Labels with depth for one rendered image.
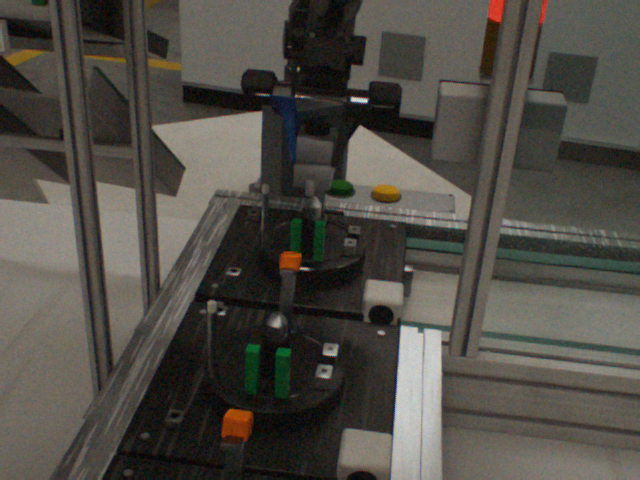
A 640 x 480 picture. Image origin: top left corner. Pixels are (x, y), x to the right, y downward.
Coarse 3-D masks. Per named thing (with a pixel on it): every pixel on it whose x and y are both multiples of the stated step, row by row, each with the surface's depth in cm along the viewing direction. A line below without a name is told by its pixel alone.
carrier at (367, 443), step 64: (192, 320) 86; (256, 320) 87; (320, 320) 87; (192, 384) 77; (256, 384) 72; (320, 384) 74; (384, 384) 78; (128, 448) 69; (192, 448) 69; (256, 448) 69; (320, 448) 70; (384, 448) 67
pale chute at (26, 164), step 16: (0, 112) 92; (0, 128) 93; (16, 128) 95; (0, 160) 106; (16, 160) 104; (32, 160) 102; (48, 160) 103; (64, 160) 107; (32, 176) 110; (48, 176) 108; (64, 176) 107
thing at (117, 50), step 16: (0, 0) 67; (16, 0) 67; (0, 16) 68; (16, 16) 67; (32, 16) 67; (48, 16) 67; (16, 48) 87; (32, 48) 87; (48, 48) 86; (96, 48) 86; (112, 48) 85
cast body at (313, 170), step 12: (312, 120) 92; (300, 132) 91; (312, 132) 90; (324, 132) 90; (336, 132) 93; (300, 144) 90; (312, 144) 90; (324, 144) 90; (300, 156) 91; (312, 156) 91; (324, 156) 90; (300, 168) 91; (312, 168) 91; (324, 168) 90; (300, 180) 92; (312, 180) 89; (324, 180) 91; (312, 192) 90
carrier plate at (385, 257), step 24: (240, 216) 108; (288, 216) 109; (336, 216) 110; (240, 240) 102; (384, 240) 104; (216, 264) 97; (240, 264) 97; (384, 264) 99; (216, 288) 92; (240, 288) 92; (264, 288) 92; (312, 288) 93; (336, 288) 93; (360, 288) 93; (312, 312) 90; (336, 312) 89; (360, 312) 89
